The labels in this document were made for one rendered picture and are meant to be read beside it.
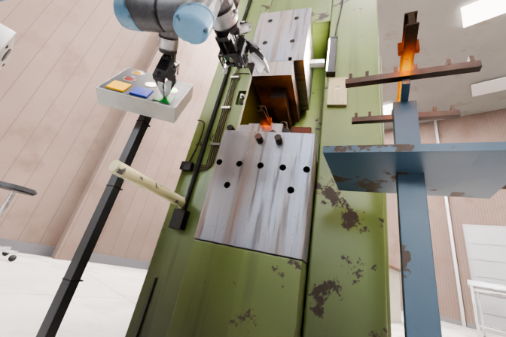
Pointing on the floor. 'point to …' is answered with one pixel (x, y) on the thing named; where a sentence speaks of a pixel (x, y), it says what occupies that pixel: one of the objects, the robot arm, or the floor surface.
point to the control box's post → (90, 237)
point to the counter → (394, 294)
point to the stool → (7, 206)
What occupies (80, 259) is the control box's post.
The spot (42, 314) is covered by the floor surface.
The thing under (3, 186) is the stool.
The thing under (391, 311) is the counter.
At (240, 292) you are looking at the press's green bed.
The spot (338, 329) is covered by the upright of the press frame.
